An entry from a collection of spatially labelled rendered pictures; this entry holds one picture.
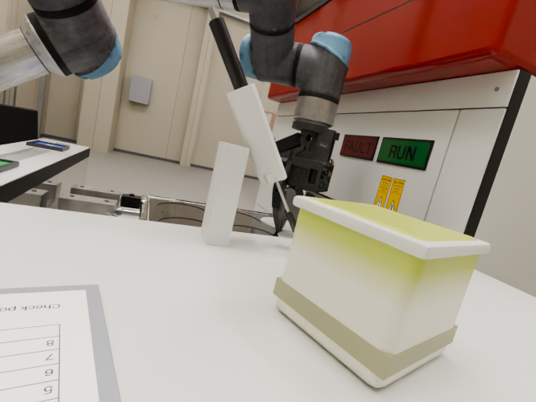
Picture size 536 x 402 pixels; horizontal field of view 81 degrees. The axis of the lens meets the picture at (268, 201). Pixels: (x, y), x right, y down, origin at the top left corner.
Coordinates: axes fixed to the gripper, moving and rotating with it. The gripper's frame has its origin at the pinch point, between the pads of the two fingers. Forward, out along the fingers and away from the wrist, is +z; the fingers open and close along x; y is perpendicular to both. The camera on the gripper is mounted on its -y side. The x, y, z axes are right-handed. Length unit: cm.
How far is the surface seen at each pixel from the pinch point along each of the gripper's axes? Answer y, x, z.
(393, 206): 19.5, 2.9, -9.3
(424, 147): 21.6, 0.7, -19.8
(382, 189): 16.5, 5.4, -11.6
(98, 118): -742, 443, 11
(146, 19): -758, 547, -270
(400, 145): 17.6, 4.2, -19.8
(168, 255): 10.3, -39.6, -5.2
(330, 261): 21.5, -40.9, -9.5
